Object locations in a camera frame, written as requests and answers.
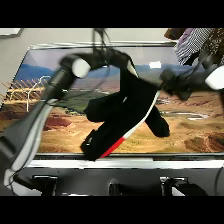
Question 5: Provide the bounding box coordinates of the brown clothes hanger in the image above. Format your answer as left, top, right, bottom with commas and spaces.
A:
5, 79, 49, 95
0, 93, 45, 106

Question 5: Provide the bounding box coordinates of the dark brown garment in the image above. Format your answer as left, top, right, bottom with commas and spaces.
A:
164, 27, 188, 42

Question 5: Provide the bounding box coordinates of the checked shirt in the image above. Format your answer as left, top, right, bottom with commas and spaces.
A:
174, 27, 215, 65

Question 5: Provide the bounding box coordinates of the dark patterned garment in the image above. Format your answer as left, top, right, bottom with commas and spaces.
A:
204, 27, 224, 66

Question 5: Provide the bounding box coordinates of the silver frame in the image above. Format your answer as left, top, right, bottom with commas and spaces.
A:
0, 159, 224, 196

